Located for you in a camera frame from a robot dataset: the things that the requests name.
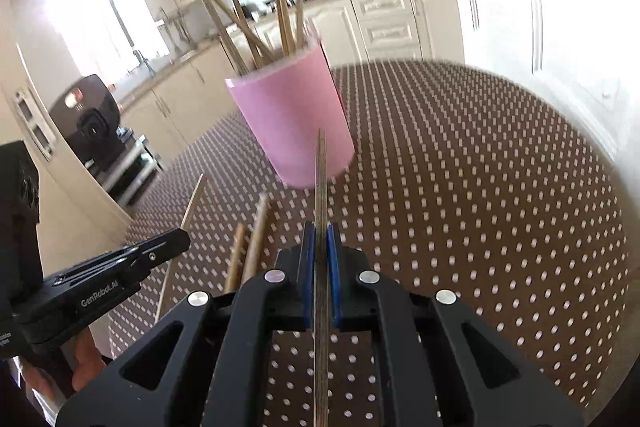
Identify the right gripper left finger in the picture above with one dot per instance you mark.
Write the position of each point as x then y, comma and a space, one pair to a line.
205, 363

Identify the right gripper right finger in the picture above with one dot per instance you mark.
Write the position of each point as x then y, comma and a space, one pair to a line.
437, 362

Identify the separate wooden chopstick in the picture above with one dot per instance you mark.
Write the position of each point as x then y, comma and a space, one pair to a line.
321, 299

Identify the kitchen window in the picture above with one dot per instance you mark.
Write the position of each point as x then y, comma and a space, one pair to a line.
104, 37

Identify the left hand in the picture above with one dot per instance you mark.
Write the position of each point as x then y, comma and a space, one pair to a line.
77, 363

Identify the wooden chopstick in bundle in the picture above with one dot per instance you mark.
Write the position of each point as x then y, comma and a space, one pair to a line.
256, 238
233, 277

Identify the metal shelf rack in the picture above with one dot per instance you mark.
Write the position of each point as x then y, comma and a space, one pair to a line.
132, 172

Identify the black air fryer appliance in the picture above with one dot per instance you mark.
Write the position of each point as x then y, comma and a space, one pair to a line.
88, 117

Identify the brown polka dot tablecloth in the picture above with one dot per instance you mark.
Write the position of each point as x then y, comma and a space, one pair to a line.
460, 180

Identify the pink cylindrical utensil holder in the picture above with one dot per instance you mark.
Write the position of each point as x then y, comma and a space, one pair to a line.
286, 104

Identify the black camera box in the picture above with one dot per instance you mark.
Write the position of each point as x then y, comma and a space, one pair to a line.
21, 269

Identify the white door with handle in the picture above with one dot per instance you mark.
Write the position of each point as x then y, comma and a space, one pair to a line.
583, 54

